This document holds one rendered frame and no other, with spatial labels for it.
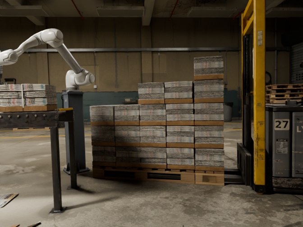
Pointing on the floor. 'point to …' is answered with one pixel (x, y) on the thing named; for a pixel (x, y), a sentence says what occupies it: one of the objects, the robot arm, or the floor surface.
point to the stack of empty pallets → (283, 92)
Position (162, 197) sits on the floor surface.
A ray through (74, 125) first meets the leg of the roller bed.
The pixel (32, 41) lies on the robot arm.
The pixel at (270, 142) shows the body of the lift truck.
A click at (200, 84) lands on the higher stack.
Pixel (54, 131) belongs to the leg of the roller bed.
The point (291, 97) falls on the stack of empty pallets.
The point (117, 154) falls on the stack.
